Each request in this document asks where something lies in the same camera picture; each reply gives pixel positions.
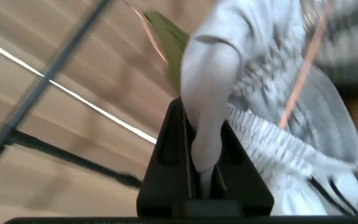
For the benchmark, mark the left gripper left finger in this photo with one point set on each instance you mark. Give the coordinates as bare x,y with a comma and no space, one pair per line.
163,180

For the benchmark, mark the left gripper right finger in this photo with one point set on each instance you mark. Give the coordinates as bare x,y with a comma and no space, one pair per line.
247,186

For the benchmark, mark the pink clothes hanger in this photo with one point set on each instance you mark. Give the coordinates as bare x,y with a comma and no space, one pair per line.
303,71
151,34

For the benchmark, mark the green long-sleeved shirt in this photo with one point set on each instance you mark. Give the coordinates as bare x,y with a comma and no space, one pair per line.
172,46

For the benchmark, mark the pale grey shorts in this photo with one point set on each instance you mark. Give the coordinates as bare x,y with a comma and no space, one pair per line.
259,46

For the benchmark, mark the black clothes rack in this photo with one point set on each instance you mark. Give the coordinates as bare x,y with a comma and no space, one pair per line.
42,84

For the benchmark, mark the white laundry basket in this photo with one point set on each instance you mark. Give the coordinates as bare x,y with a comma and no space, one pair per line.
353,46

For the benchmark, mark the beige curtain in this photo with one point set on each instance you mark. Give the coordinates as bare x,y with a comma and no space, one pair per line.
89,56

